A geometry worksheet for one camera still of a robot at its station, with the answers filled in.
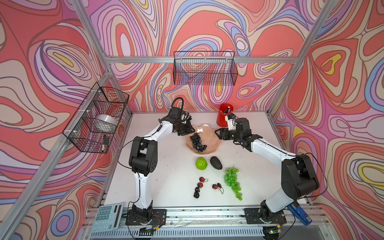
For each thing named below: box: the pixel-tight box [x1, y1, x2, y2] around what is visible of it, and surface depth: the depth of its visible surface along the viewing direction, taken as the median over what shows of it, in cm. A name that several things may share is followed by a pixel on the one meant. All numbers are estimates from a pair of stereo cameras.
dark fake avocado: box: [210, 156, 223, 170], surface depth 90 cm
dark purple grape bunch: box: [190, 133, 207, 152], surface depth 98 cm
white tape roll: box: [95, 114, 118, 133], surface depth 73 cm
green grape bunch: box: [224, 165, 243, 201], surface depth 84 cm
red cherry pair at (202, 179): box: [197, 176, 209, 189], surface depth 86 cm
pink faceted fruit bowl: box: [185, 124, 222, 155], surface depth 101 cm
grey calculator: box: [91, 203, 124, 232], surface depth 73 cm
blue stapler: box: [288, 203, 313, 226], surface depth 74 cm
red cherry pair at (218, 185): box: [212, 183, 224, 194], surface depth 84 cm
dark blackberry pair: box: [193, 187, 200, 199], surface depth 82 cm
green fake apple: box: [195, 157, 208, 171], surface depth 88 cm
